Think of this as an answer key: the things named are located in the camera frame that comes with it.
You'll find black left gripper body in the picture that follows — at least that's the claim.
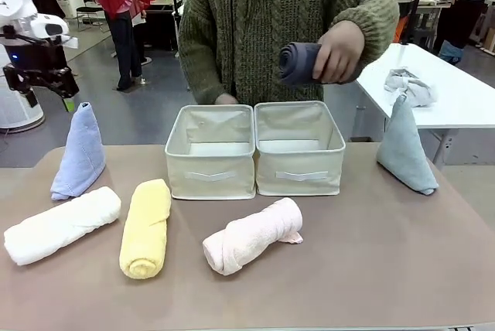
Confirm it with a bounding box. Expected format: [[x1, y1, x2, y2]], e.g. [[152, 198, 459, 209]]
[[0, 39, 80, 99]]

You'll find lavender blue cone towel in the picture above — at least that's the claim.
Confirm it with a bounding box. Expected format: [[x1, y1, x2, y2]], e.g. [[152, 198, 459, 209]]
[[49, 101, 107, 202]]

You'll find white towel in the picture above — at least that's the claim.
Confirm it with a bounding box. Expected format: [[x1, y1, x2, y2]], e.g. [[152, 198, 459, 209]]
[[3, 186, 122, 266]]

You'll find yellow towel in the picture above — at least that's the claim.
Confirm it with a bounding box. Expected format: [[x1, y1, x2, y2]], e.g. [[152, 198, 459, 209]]
[[118, 179, 172, 281]]

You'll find pink towel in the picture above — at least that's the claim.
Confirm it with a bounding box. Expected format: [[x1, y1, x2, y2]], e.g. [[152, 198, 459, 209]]
[[202, 196, 305, 277]]

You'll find dark grey towel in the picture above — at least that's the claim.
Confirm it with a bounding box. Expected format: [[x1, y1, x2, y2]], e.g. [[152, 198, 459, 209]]
[[278, 41, 363, 87]]

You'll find pale teal cone towel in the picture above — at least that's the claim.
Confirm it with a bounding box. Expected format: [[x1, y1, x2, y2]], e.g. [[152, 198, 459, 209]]
[[376, 94, 440, 196]]

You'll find person right forearm green sleeve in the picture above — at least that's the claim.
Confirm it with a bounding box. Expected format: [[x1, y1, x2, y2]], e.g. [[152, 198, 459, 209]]
[[178, 9, 233, 104]]

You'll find person left forearm green sleeve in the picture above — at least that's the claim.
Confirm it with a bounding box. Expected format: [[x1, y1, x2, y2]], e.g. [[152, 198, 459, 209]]
[[332, 0, 401, 65]]

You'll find person left hand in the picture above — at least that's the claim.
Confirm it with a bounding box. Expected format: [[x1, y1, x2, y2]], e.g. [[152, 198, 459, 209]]
[[311, 20, 367, 85]]

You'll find white cylindrical air purifier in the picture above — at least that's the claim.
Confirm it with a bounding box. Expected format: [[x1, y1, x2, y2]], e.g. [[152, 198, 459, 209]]
[[0, 85, 46, 131]]

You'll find black metal chair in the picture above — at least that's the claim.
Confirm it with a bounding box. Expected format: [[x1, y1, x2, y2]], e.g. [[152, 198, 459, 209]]
[[76, 0, 111, 33]]

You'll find background work desk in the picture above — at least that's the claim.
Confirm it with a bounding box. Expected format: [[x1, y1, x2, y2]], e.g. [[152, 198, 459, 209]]
[[145, 0, 186, 52]]

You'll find cream fabric storage box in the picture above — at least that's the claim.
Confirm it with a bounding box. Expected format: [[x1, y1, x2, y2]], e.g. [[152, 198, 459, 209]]
[[253, 101, 347, 197], [164, 104, 257, 201]]

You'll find person torso green knit sweater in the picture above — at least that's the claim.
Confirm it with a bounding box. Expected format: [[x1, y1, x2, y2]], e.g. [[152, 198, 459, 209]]
[[177, 0, 401, 106]]

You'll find crumpled grey cloth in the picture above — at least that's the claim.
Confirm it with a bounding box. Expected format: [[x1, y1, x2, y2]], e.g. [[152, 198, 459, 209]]
[[383, 67, 440, 108]]

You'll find black tripod pole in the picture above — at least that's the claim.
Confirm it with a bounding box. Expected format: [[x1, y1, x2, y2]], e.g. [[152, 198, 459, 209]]
[[401, 0, 432, 46]]

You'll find white side table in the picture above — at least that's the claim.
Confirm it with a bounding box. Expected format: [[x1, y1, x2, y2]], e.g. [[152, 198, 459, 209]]
[[354, 43, 495, 166]]

